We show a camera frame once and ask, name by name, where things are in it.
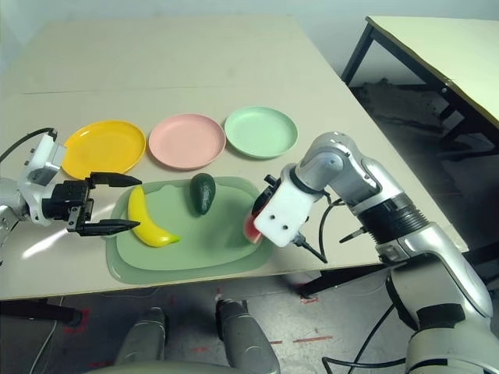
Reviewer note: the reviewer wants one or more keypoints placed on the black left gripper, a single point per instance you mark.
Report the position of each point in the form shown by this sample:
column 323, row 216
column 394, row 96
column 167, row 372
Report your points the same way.
column 68, row 200

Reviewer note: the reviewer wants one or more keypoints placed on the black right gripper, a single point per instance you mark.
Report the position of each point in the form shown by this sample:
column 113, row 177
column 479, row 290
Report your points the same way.
column 273, row 182

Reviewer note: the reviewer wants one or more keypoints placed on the yellow toy banana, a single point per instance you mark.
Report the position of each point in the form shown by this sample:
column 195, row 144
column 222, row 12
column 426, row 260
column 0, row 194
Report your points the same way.
column 142, row 222

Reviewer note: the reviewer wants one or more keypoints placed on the toy watermelon slice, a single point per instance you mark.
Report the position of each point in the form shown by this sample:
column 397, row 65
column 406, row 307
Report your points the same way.
column 249, row 230

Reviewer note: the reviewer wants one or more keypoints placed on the dark green toy avocado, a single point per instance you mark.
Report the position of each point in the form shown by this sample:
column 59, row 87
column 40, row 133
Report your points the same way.
column 202, row 195

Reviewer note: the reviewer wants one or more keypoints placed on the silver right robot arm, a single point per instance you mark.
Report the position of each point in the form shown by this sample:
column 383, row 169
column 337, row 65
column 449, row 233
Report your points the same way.
column 351, row 175

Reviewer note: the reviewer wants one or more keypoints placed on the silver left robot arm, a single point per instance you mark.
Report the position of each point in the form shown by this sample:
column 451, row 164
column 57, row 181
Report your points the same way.
column 8, row 191

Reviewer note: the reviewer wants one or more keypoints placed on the mint green plastic plate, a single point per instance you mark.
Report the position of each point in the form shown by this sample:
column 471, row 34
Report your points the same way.
column 260, row 132

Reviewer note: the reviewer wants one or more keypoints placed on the yellow plastic plate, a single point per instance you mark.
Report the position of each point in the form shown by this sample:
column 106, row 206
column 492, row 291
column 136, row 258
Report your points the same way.
column 103, row 148

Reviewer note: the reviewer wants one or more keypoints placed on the green plastic tray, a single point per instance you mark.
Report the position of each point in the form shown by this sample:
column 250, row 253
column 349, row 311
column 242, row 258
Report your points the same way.
column 218, row 241

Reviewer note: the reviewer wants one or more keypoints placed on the pink plastic plate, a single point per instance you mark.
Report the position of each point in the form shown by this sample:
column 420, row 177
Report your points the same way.
column 187, row 142

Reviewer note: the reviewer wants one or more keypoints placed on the black table foot bar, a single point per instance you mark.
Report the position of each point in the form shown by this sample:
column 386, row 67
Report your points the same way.
column 343, row 276
column 39, row 309

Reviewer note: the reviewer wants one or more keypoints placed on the grey robot left leg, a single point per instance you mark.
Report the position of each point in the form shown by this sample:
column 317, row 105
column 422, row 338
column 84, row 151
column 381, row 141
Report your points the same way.
column 144, row 335

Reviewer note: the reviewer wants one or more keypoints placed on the grey robot leg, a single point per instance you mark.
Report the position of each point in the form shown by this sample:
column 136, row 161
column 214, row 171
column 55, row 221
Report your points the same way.
column 241, row 335
column 144, row 335

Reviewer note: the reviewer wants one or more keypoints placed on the grey robot right leg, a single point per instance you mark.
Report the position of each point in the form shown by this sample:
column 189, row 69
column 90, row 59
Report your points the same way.
column 241, row 335

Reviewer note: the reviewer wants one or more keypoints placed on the grey robot torso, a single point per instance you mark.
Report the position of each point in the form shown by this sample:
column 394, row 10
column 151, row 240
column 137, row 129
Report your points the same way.
column 156, row 368

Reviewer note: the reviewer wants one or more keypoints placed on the beige side table black legs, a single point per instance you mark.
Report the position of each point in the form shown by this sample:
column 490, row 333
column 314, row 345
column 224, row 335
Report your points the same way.
column 429, row 50

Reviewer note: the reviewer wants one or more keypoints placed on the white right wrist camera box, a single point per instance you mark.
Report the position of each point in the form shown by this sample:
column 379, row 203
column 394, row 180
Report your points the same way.
column 282, row 214

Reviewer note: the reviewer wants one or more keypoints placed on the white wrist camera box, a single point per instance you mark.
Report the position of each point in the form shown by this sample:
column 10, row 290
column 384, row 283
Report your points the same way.
column 43, row 154
column 282, row 214

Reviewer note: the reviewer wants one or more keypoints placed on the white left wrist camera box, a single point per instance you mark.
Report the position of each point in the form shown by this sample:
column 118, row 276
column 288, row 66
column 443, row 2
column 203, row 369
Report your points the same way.
column 43, row 154

